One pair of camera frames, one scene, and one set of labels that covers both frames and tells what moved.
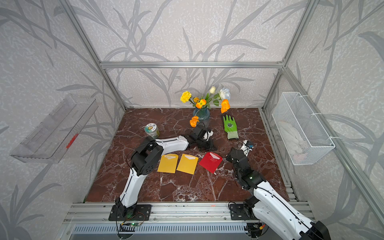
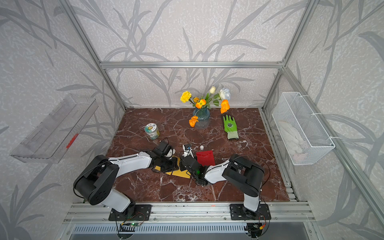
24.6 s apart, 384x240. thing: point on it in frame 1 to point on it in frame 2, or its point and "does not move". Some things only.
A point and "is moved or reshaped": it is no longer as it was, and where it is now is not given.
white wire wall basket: x=303 y=134 does not move
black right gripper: x=229 y=157 to x=181 y=167
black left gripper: x=211 y=145 to x=174 y=164
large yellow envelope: x=188 y=163 is moved or reshaped
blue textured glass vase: x=203 y=115 does not move
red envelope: x=211 y=161 is moved or reshaped
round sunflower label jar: x=152 y=129 does not move
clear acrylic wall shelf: x=50 y=140 does not move
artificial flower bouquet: x=224 y=96 does not move
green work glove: x=230 y=127 does not move
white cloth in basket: x=297 y=148 does not move
